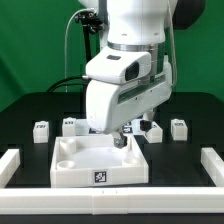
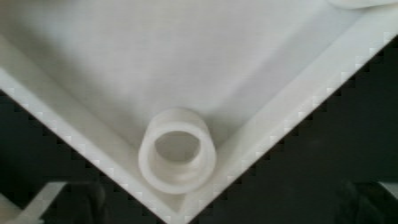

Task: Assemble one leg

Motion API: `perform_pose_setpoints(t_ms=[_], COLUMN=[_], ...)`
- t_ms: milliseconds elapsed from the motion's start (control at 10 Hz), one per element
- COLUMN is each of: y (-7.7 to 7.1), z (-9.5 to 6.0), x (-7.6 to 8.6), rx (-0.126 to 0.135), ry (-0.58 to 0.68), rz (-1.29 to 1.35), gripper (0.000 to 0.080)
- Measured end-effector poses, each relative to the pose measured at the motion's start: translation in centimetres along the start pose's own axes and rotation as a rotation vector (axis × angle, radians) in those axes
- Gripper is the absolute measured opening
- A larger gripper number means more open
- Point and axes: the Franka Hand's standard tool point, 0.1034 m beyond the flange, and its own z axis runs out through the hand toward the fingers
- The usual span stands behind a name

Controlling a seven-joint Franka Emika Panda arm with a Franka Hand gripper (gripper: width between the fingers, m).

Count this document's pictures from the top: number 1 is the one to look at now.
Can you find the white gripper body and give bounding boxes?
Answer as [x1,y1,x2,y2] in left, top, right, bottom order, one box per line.
[86,63,172,134]

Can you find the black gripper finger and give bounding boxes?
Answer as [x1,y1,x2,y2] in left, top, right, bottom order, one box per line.
[140,120,152,132]
[112,132,127,148]

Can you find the white square tabletop part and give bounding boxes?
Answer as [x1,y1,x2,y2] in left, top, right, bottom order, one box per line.
[50,134,149,188]

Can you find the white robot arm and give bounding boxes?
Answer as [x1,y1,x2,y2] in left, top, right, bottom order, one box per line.
[79,0,206,148]

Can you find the fiducial marker sheet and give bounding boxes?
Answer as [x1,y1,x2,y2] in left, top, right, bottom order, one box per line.
[75,119,144,136]

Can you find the white U-shaped fence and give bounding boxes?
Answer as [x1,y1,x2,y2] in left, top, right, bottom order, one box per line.
[0,149,224,215]

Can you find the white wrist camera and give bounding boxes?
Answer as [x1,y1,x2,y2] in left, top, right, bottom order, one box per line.
[86,47,151,85]

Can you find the black base cables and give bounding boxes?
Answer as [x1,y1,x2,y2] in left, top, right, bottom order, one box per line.
[45,75,88,94]

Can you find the grey cable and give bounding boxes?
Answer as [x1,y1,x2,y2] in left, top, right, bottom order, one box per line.
[63,7,88,94]

